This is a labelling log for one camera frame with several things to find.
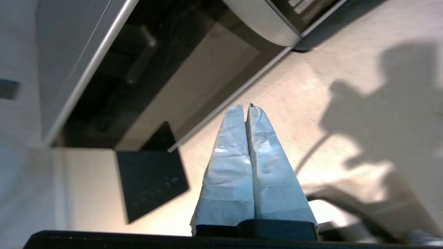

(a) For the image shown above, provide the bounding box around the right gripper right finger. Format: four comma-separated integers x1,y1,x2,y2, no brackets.
246,104,319,229

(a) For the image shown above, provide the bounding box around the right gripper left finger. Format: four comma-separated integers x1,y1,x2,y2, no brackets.
190,105,255,236

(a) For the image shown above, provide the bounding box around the silver microwave oven body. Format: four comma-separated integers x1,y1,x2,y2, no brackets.
35,0,348,146

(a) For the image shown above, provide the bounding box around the black induction cooktop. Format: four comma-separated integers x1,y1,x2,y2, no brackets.
116,121,190,224

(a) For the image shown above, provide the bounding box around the grey single wall socket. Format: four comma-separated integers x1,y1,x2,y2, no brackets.
0,79,20,101

